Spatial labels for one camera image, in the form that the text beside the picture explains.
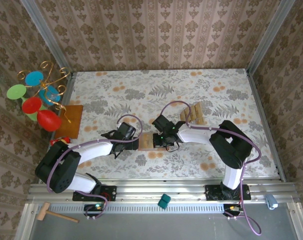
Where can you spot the wooden mallet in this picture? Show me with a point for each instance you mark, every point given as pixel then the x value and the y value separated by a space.
pixel 43 211

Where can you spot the aluminium frame bar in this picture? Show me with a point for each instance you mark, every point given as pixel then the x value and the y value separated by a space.
pixel 296 222
pixel 25 225

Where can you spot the teal small box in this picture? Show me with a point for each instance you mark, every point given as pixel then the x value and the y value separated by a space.
pixel 164 201

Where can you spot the brown wooden board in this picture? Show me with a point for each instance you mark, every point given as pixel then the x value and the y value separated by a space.
pixel 74 117

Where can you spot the long aluminium mounting rail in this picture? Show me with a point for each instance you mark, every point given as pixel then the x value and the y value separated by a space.
pixel 141 191

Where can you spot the red yellow snack packet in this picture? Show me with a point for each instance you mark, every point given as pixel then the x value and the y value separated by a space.
pixel 64 140

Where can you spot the aluminium corner post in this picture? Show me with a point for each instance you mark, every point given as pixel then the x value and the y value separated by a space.
pixel 268 37
pixel 51 42

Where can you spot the small circuit board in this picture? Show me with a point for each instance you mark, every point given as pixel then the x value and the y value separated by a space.
pixel 96 207
pixel 232 208

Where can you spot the green plastic goblet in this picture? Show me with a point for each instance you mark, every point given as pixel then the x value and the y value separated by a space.
pixel 16 91

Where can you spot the red plastic goblet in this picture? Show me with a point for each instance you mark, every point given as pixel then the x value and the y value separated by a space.
pixel 49 121

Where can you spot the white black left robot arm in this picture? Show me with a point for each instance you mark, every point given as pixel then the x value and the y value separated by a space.
pixel 96 148

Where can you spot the aluminium table side rail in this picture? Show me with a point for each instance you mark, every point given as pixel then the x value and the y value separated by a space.
pixel 264 125
pixel 69 78

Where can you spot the white blue clamp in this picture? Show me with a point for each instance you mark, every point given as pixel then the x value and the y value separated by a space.
pixel 271 201

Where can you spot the blue plastic goblet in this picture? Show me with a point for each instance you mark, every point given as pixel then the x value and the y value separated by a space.
pixel 34 78

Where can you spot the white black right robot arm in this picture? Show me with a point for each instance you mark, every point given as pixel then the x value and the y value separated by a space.
pixel 194 135

